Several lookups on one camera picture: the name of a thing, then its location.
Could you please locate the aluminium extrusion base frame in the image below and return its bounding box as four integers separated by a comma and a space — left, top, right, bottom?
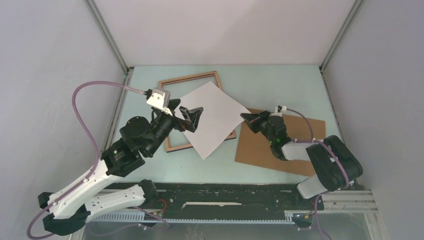
99, 190, 389, 240

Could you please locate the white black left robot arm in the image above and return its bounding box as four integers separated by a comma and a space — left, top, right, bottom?
38, 99, 204, 236

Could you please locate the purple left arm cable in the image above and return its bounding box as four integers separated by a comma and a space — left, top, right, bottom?
26, 81, 170, 240

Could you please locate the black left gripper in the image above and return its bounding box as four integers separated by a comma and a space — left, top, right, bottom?
145, 99, 202, 157

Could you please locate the ocean sky photo print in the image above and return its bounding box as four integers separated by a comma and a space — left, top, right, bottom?
180, 81, 250, 160

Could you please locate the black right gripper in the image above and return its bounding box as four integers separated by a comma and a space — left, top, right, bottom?
240, 110, 275, 145

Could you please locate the brown frame backing board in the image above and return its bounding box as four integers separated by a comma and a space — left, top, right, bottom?
234, 114, 326, 177

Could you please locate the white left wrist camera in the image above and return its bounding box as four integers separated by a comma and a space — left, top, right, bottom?
146, 88, 173, 116

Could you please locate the wooden picture frame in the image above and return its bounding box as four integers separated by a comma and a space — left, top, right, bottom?
157, 70, 237, 153

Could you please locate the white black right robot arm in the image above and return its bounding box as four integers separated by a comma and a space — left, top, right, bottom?
240, 106, 363, 209

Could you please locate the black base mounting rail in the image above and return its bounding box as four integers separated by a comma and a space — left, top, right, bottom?
141, 183, 324, 221

